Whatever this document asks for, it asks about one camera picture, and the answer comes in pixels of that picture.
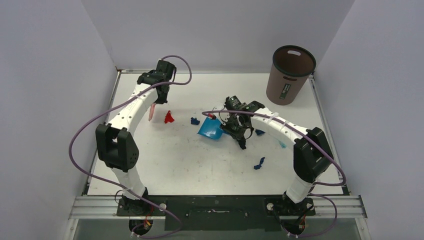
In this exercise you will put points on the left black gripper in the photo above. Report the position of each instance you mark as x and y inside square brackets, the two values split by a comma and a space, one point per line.
[162, 100]

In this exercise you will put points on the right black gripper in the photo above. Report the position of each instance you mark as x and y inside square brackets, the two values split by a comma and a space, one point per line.
[240, 129]

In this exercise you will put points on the pink hand brush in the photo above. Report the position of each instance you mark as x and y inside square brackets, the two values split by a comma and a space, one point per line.
[151, 111]

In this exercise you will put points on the blue dustpan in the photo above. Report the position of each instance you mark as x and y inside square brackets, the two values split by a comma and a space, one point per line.
[211, 128]

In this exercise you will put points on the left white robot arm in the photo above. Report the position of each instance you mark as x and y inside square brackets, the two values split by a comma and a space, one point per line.
[116, 146]

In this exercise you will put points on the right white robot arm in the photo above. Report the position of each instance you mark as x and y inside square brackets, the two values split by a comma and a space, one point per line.
[310, 147]

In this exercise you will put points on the dark blue scrap right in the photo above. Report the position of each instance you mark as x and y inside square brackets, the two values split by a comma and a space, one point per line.
[259, 132]

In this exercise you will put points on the red paper scrap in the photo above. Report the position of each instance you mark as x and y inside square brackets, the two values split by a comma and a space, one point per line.
[168, 117]

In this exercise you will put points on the dark blue scrap near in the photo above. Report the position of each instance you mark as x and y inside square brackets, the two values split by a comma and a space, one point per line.
[260, 164]

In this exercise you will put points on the small dark blue scrap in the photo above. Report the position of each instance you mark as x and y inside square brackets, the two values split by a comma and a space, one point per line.
[194, 121]

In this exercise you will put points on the teal paper scrap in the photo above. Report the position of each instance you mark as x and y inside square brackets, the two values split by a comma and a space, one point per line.
[282, 144]

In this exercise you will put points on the brown waste bin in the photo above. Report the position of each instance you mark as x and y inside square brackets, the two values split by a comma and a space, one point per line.
[291, 67]

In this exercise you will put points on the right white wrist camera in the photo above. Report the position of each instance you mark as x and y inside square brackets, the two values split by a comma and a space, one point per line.
[216, 115]

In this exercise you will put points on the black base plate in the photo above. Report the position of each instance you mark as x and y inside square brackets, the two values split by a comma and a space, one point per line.
[222, 212]

